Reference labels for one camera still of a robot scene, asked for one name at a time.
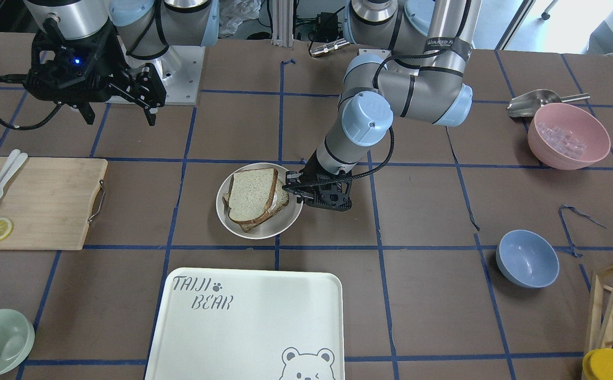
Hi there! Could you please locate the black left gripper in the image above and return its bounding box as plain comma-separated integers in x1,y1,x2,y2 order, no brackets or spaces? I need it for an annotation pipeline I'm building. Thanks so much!
283,151,353,212

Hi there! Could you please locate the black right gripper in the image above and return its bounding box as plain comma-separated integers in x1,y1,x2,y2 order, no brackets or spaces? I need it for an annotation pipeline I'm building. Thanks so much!
24,21,167,127

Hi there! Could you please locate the bread slice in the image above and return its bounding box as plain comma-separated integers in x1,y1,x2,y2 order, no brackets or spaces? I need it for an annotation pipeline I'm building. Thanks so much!
223,181,289,232
227,167,278,224

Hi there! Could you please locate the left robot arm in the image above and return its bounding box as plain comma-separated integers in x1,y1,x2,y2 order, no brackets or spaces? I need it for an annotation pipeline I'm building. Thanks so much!
283,1,482,211

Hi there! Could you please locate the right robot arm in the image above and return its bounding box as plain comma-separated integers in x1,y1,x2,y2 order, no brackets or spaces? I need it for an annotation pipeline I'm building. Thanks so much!
24,1,219,126

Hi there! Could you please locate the bread slice under egg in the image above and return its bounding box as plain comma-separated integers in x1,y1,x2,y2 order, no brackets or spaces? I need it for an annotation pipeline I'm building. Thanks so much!
223,181,289,232

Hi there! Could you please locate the fried egg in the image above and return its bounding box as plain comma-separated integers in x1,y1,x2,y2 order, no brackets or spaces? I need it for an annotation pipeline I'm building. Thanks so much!
270,192,279,210

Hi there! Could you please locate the wooden cutting board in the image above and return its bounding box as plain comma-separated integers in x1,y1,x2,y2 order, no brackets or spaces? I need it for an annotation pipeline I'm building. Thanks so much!
0,157,108,251

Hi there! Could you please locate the white plastic spoon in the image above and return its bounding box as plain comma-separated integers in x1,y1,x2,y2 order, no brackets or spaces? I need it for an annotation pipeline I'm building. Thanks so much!
0,152,28,199

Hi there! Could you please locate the cream bear tray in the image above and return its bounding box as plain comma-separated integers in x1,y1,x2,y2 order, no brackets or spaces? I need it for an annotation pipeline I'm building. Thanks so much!
145,268,346,379

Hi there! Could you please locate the blue bowl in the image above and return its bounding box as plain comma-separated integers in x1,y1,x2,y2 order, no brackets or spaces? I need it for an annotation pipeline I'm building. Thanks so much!
495,230,560,289

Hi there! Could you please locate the metal scoop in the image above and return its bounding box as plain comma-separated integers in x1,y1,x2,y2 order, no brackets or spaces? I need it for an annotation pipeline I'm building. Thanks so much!
506,89,591,118

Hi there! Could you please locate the pink bowl with ice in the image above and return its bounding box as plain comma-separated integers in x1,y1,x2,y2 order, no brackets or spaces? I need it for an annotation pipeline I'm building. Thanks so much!
528,103,612,170

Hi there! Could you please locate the yellow cup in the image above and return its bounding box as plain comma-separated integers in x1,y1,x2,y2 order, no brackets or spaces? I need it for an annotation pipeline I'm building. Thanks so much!
581,348,613,379

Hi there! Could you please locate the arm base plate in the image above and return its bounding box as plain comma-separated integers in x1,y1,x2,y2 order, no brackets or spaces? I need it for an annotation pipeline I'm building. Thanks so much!
358,49,390,60
124,46,207,106

